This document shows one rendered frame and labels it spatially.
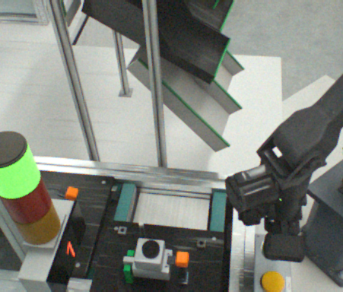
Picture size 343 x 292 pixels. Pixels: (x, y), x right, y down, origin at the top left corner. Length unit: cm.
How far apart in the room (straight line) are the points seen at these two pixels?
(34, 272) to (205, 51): 55
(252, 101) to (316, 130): 72
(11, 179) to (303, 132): 38
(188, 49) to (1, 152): 52
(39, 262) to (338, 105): 44
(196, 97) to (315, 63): 199
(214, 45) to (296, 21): 241
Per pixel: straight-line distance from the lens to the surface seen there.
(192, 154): 116
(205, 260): 87
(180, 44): 90
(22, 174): 48
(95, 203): 96
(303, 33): 321
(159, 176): 99
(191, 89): 102
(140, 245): 76
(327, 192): 88
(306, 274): 101
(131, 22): 84
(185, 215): 98
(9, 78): 151
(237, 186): 64
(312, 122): 63
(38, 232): 56
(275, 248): 73
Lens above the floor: 174
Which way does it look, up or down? 48 degrees down
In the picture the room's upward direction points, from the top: 3 degrees counter-clockwise
